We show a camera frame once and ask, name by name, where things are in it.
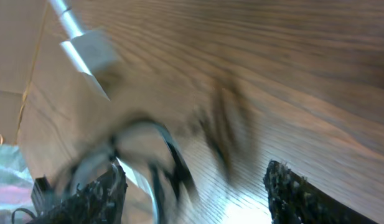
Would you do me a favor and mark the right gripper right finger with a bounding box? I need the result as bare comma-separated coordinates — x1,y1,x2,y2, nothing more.
263,160,375,224

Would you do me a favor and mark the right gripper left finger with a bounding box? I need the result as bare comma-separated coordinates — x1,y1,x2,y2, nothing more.
30,166,128,224

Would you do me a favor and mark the white usb cable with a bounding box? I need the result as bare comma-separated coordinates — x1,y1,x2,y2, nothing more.
54,121,161,224

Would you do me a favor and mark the black usb cable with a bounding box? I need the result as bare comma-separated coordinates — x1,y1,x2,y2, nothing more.
107,118,199,224

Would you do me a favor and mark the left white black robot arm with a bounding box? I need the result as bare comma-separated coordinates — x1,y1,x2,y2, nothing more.
49,0,123,100

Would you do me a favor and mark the cardboard wall panel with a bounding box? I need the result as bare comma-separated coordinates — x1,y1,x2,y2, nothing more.
0,0,49,146

